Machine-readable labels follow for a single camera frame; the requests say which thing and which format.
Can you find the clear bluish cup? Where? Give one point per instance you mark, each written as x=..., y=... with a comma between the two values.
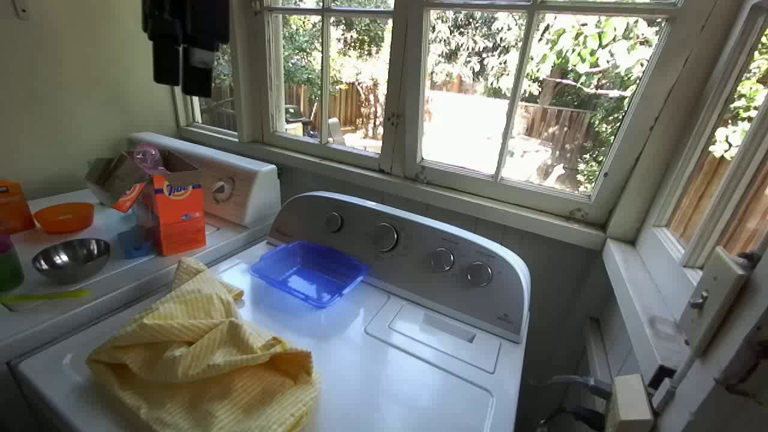
x=135, y=238

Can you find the wide white framed window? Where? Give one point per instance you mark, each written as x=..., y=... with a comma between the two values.
x=403, y=86

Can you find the white washing machine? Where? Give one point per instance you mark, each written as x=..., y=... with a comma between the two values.
x=399, y=374

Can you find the orange plastic bowl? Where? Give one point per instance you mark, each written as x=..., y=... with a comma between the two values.
x=63, y=217

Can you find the orange detergent box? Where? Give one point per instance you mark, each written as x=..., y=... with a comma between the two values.
x=180, y=223

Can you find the yellow waffle towel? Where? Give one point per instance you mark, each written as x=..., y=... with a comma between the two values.
x=200, y=352

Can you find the narrow white framed window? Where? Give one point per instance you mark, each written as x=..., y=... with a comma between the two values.
x=721, y=160

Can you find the white wall switch box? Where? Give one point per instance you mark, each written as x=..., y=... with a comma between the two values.
x=715, y=295

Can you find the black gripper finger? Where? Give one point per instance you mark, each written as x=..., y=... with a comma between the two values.
x=198, y=72
x=165, y=64

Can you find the green plastic utensil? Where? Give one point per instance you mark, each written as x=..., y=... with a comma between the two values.
x=44, y=295

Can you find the silver washer knob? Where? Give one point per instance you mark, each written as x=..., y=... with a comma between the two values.
x=477, y=274
x=386, y=238
x=440, y=258
x=334, y=221

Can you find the white dryer knob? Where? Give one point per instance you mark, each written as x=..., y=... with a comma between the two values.
x=220, y=191

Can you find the green plastic cup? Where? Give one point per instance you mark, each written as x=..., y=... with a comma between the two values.
x=10, y=268

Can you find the blue plastic container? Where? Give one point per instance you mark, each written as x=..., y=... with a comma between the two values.
x=308, y=272

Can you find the beige block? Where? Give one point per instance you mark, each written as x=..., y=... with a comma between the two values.
x=630, y=404

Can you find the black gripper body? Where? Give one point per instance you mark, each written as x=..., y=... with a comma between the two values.
x=193, y=18

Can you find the steel bowl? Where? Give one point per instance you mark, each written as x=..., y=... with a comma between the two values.
x=70, y=260

